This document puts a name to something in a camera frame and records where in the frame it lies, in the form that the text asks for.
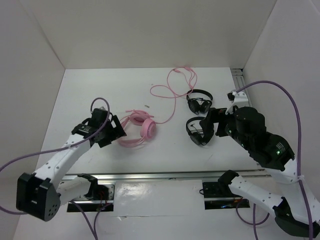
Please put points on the lower black headphones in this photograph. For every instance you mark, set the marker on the lower black headphones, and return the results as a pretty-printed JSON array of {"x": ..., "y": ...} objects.
[{"x": 196, "y": 135}]

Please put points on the pink headphones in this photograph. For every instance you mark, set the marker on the pink headphones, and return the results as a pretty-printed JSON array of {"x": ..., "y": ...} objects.
[{"x": 141, "y": 119}]

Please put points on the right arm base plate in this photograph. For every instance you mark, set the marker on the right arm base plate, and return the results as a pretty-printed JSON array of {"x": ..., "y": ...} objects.
[{"x": 216, "y": 199}]

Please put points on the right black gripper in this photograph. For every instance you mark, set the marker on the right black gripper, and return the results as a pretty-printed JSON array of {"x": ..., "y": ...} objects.
[{"x": 214, "y": 114}]

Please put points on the aluminium rail front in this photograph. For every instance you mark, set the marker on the aluminium rail front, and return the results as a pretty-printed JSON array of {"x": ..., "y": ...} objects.
[{"x": 205, "y": 176}]

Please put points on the upper black headphones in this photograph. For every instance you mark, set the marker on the upper black headphones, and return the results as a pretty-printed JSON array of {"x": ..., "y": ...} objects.
[{"x": 199, "y": 105}]

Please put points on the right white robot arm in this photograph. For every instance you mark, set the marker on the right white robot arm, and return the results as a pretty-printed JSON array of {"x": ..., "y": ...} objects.
[{"x": 296, "y": 211}]

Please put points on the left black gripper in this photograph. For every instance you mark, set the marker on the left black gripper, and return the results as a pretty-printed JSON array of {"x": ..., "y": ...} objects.
[{"x": 116, "y": 132}]

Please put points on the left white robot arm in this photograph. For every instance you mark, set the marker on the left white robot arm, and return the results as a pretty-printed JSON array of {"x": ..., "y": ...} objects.
[{"x": 41, "y": 193}]

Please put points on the black headphones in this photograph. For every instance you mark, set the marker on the black headphones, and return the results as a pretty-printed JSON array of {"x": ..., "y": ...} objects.
[
  {"x": 199, "y": 105},
  {"x": 196, "y": 135}
]

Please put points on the aluminium rail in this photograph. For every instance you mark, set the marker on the aluminium rail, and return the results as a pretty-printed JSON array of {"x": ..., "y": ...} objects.
[
  {"x": 205, "y": 176},
  {"x": 238, "y": 77}
]

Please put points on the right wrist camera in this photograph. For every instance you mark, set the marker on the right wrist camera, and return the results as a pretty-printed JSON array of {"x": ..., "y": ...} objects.
[{"x": 237, "y": 100}]

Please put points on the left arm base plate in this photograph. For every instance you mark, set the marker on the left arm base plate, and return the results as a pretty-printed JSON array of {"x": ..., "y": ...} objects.
[{"x": 104, "y": 198}]

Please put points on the aluminium rail right side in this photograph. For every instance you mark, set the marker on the aluminium rail right side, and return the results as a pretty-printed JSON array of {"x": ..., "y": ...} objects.
[{"x": 238, "y": 77}]

